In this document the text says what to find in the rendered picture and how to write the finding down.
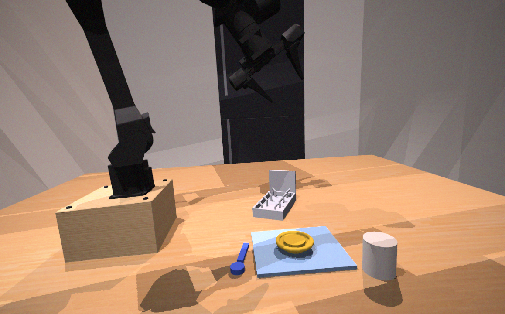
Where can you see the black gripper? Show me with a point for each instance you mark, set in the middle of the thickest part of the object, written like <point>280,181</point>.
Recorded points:
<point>257,48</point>

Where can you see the grey dish rack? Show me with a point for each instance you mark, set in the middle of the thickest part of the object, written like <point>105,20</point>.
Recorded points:
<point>279,200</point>

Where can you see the grey cylinder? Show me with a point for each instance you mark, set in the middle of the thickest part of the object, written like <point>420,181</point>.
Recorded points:
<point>379,255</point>

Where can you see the light blue flat mat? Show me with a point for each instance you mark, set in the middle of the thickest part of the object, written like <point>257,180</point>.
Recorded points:
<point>326,254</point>

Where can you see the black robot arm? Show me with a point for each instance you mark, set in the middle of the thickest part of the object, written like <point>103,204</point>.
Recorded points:
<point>130,175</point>

